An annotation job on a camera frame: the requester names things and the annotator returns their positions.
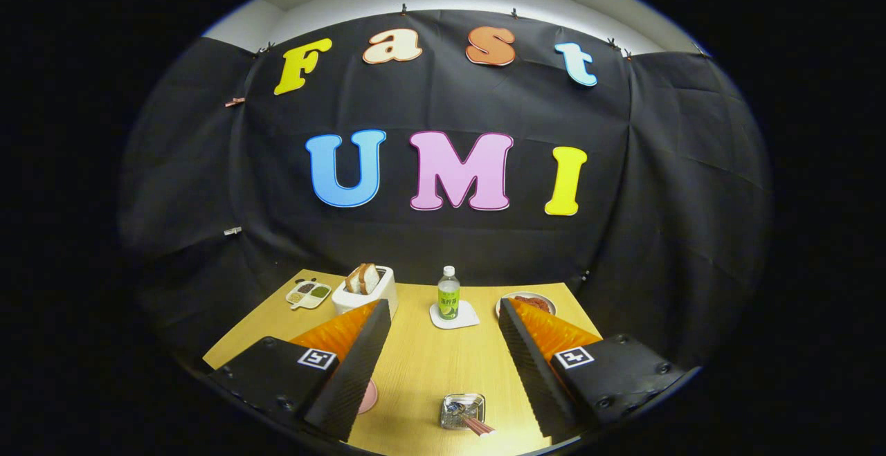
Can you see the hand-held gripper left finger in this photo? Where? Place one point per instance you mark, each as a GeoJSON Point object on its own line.
{"type": "Point", "coordinates": [349, 380]}

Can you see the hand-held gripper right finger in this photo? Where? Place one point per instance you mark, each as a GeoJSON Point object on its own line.
{"type": "Point", "coordinates": [533, 376]}

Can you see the pink round plate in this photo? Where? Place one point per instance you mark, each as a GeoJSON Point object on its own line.
{"type": "Point", "coordinates": [369, 396]}

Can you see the white plate of food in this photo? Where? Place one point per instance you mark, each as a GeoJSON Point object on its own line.
{"type": "Point", "coordinates": [533, 302]}

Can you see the white square coaster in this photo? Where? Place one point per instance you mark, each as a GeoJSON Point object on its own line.
{"type": "Point", "coordinates": [467, 317]}

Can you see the white toaster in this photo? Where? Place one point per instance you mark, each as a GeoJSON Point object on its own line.
{"type": "Point", "coordinates": [381, 297]}

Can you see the perforated metal tray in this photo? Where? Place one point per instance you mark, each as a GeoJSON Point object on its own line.
{"type": "Point", "coordinates": [453, 420]}

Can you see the white divided condiment dish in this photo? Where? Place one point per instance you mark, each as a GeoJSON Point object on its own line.
{"type": "Point", "coordinates": [308, 294]}

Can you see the toast bread slice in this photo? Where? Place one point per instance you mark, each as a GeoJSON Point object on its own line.
{"type": "Point", "coordinates": [371, 278]}
{"type": "Point", "coordinates": [354, 281]}

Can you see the green label drink bottle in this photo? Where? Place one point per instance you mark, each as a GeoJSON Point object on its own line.
{"type": "Point", "coordinates": [448, 297]}

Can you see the black backdrop cloth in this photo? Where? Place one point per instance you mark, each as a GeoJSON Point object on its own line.
{"type": "Point", "coordinates": [657, 234]}

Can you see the pink cloth clip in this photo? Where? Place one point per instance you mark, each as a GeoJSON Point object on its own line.
{"type": "Point", "coordinates": [234, 102]}

